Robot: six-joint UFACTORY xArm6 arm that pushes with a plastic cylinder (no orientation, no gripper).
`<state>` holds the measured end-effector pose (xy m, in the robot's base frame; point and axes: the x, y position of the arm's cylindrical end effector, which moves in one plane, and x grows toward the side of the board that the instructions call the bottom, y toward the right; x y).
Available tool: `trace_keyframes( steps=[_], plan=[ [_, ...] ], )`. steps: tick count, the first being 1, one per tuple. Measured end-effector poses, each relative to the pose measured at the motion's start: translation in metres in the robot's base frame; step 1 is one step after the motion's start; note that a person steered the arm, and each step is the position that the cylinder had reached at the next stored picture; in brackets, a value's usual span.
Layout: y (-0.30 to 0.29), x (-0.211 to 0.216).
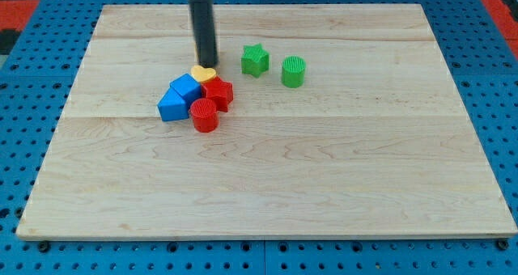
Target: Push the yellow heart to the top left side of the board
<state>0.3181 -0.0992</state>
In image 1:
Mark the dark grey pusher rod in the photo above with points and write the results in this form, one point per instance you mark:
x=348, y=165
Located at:
x=204, y=34

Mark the yellow heart block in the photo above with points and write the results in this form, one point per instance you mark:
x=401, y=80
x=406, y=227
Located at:
x=202, y=74

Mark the light wooden board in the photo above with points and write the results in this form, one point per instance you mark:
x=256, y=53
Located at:
x=376, y=144

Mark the green star block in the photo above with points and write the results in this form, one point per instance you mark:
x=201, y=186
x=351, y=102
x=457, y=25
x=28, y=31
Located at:
x=255, y=60

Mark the blue cube block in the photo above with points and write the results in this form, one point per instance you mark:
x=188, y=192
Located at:
x=187, y=87

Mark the red star block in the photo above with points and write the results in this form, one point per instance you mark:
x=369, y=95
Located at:
x=220, y=91

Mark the blue triangular prism block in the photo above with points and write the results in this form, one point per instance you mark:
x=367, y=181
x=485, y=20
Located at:
x=172, y=107

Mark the red cylinder block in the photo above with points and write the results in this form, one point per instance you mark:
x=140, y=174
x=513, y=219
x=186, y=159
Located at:
x=204, y=115

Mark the green cylinder block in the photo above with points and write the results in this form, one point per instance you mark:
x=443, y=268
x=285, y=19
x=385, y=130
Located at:
x=293, y=71

